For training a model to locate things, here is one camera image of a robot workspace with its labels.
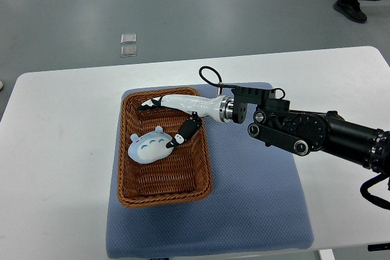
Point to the lower floor plate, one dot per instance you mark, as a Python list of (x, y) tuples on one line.
[(129, 51)]

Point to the blue quilted mat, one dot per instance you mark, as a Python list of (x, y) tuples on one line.
[(220, 192)]

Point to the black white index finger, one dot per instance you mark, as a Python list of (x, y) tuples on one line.
[(151, 104)]

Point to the upper floor plate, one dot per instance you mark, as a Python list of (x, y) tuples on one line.
[(128, 38)]

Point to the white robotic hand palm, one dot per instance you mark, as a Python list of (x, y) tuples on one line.
[(218, 108)]

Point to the brown wicker basket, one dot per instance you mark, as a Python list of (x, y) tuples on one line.
[(149, 173)]

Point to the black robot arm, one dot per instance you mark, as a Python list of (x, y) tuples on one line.
[(298, 132)]

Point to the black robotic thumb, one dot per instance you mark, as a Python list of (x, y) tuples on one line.
[(188, 129)]

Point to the floor plate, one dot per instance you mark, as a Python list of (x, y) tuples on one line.
[(128, 38), (129, 51)]

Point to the blue plush toy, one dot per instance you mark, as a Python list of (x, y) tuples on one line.
[(149, 147)]

